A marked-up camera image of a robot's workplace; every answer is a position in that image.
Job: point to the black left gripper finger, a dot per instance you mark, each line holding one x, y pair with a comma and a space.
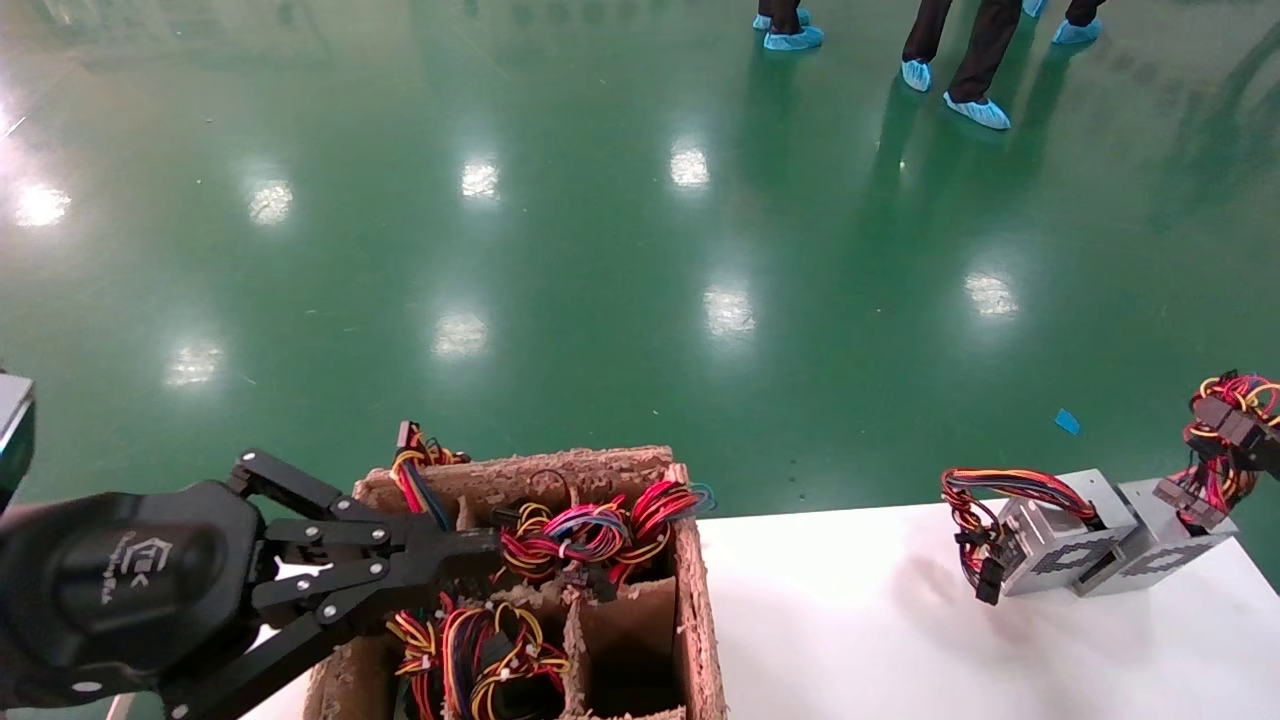
440, 542

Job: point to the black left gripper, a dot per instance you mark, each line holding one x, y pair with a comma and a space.
130, 580

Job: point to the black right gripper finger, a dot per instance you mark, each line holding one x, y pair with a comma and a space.
1262, 445

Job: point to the brown cardboard divider box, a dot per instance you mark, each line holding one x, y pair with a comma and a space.
690, 620

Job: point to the blue paper scrap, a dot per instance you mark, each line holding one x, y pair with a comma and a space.
1067, 421

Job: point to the blue shoe cover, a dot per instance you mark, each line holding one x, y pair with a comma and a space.
795, 39
1033, 6
1075, 32
760, 20
980, 112
916, 74

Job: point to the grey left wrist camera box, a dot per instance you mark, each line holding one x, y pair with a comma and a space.
14, 430

